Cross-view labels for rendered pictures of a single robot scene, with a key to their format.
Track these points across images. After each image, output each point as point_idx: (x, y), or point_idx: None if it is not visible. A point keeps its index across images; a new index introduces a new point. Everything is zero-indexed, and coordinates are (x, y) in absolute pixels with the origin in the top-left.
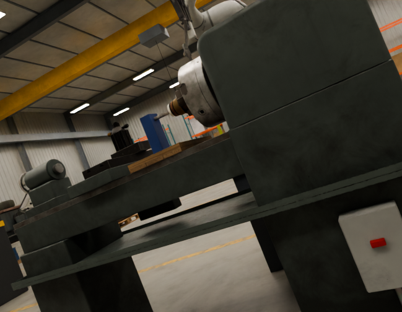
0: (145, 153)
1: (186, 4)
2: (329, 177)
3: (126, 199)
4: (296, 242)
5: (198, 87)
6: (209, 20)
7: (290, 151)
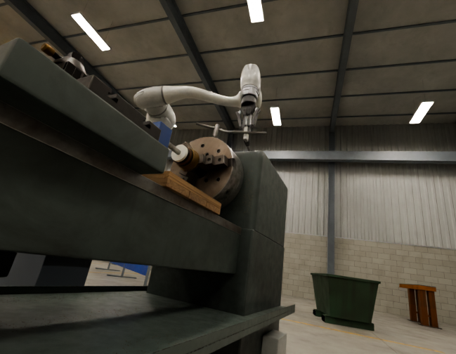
0: None
1: (197, 92)
2: (265, 303)
3: (121, 220)
4: None
5: (239, 174)
6: (166, 107)
7: (263, 272)
